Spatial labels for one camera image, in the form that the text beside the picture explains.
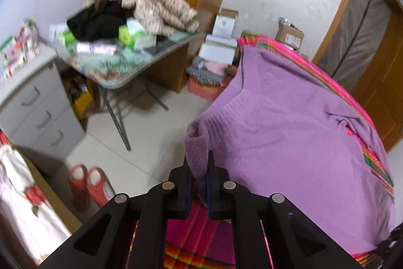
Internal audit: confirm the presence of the red slipper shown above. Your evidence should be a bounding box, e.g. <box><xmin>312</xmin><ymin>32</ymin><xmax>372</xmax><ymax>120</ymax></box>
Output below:
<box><xmin>69</xmin><ymin>164</ymin><xmax>89</xmax><ymax>211</ymax></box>
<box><xmin>86</xmin><ymin>166</ymin><xmax>115</xmax><ymax>208</ymax></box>

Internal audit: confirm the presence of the white floral quilt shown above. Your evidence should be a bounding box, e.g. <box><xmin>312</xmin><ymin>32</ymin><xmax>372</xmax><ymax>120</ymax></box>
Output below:
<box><xmin>0</xmin><ymin>130</ymin><xmax>73</xmax><ymax>266</ymax></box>

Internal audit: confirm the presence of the green patterned table cloth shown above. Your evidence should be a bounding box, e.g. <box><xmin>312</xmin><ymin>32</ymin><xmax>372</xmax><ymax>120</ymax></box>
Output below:
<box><xmin>68</xmin><ymin>51</ymin><xmax>139</xmax><ymax>83</ymax></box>

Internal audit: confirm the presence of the beige patterned blanket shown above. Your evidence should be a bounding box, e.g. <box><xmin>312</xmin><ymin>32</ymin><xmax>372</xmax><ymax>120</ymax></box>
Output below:
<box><xmin>83</xmin><ymin>0</ymin><xmax>200</xmax><ymax>36</ymax></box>

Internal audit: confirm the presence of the wooden door frame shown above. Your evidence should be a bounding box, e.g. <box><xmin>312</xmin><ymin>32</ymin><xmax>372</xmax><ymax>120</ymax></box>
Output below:
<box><xmin>312</xmin><ymin>0</ymin><xmax>397</xmax><ymax>68</ymax></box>

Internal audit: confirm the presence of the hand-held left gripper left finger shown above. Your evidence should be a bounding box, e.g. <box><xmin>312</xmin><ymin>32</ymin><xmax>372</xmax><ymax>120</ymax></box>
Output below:
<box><xmin>38</xmin><ymin>158</ymin><xmax>193</xmax><ymax>269</ymax></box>

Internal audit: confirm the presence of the black garment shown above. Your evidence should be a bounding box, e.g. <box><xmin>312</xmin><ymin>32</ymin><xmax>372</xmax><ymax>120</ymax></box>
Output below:
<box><xmin>67</xmin><ymin>0</ymin><xmax>136</xmax><ymax>43</ymax></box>

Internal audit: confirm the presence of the purple fleece garment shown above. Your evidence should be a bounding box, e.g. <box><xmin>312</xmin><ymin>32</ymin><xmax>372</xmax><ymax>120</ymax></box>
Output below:
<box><xmin>183</xmin><ymin>45</ymin><xmax>397</xmax><ymax>255</ymax></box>

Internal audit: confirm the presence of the cardboard box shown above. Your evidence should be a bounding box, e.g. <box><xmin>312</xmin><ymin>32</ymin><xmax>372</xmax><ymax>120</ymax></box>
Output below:
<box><xmin>276</xmin><ymin>17</ymin><xmax>305</xmax><ymax>50</ymax></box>

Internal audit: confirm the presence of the grey drawer cabinet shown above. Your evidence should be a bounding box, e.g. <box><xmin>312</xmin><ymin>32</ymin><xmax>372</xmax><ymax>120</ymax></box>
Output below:
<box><xmin>0</xmin><ymin>45</ymin><xmax>87</xmax><ymax>159</ymax></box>

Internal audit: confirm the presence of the open white box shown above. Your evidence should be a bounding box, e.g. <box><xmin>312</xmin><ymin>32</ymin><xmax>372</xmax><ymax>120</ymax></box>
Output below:
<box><xmin>198</xmin><ymin>36</ymin><xmax>238</xmax><ymax>65</ymax></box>

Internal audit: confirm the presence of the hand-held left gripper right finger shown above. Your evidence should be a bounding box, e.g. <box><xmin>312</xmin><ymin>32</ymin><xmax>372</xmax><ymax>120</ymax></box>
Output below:
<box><xmin>206</xmin><ymin>150</ymin><xmax>362</xmax><ymax>269</ymax></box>

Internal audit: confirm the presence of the pink cloth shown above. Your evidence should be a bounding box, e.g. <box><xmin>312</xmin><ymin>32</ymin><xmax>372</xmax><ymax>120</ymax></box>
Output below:
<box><xmin>205</xmin><ymin>63</ymin><xmax>229</xmax><ymax>76</ymax></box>

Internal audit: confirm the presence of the pink green plaid bed sheet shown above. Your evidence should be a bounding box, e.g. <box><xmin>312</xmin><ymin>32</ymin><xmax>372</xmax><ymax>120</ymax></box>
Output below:
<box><xmin>164</xmin><ymin>31</ymin><xmax>395</xmax><ymax>269</ymax></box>

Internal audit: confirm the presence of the clear plastic door curtain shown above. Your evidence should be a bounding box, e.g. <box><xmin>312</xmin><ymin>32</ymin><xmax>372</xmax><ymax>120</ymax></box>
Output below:
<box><xmin>318</xmin><ymin>0</ymin><xmax>391</xmax><ymax>90</ymax></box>

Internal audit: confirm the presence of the grey knitted cloth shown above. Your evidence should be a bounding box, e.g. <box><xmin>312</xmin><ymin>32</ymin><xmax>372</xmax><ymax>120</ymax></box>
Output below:
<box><xmin>186</xmin><ymin>56</ymin><xmax>224</xmax><ymax>85</ymax></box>

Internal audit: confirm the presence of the red storage box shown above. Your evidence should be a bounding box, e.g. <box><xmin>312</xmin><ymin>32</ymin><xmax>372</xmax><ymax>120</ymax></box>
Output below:
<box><xmin>187</xmin><ymin>77</ymin><xmax>233</xmax><ymax>101</ymax></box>

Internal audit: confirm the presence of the wooden door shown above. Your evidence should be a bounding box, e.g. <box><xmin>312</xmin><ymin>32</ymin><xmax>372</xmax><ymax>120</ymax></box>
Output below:
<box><xmin>349</xmin><ymin>4</ymin><xmax>403</xmax><ymax>153</ymax></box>

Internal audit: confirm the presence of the grey folding table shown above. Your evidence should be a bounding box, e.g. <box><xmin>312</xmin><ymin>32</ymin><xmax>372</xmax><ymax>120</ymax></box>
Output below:
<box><xmin>60</xmin><ymin>31</ymin><xmax>204</xmax><ymax>151</ymax></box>

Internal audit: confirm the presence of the white purple tissue pack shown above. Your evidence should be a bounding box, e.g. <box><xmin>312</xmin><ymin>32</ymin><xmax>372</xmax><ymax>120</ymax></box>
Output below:
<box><xmin>76</xmin><ymin>40</ymin><xmax>117</xmax><ymax>56</ymax></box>

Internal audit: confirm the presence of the green white tissue pack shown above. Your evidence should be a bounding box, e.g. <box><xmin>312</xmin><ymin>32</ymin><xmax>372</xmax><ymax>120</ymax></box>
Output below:
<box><xmin>49</xmin><ymin>23</ymin><xmax>78</xmax><ymax>46</ymax></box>
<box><xmin>119</xmin><ymin>20</ymin><xmax>148</xmax><ymax>47</ymax></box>

